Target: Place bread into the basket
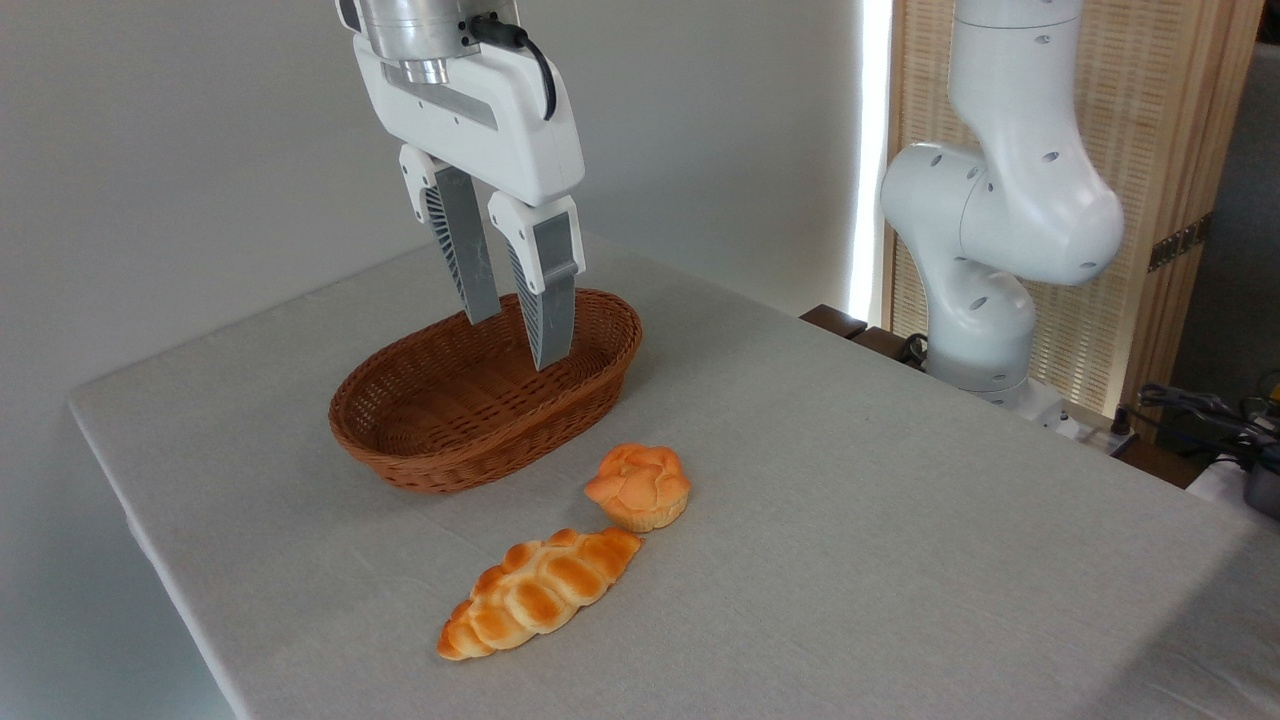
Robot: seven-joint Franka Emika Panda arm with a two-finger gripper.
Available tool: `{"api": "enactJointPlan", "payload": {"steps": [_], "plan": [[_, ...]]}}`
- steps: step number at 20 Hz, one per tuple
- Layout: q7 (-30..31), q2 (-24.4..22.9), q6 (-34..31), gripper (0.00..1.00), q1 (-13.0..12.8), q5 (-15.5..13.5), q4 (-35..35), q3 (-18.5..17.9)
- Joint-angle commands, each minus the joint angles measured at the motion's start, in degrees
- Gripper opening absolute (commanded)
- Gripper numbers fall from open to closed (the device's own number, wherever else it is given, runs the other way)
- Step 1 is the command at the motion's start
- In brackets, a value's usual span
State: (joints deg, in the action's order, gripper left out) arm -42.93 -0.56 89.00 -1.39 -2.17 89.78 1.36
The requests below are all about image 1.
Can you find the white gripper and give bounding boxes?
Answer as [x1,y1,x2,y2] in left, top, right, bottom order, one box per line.
[352,35,587,372]

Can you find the dark brown wooden bench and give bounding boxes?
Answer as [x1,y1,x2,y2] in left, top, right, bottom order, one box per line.
[799,304,933,373]

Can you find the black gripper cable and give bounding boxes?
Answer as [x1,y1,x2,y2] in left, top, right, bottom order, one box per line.
[468,14,559,122]

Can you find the grey tablecloth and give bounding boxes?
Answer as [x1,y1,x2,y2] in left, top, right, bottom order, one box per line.
[68,232,1280,720]

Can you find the long braided bread loaf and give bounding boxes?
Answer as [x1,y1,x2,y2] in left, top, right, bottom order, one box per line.
[436,527,644,663]

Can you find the white power strip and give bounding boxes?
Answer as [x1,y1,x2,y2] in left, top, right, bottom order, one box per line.
[1058,408,1141,457]

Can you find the black cable bundle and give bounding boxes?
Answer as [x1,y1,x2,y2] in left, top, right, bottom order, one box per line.
[1138,382,1280,471]

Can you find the brown wicker basket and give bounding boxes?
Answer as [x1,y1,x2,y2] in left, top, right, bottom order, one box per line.
[328,288,644,495]

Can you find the round orange bread bun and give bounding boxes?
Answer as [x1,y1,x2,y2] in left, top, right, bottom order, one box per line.
[584,443,693,534]

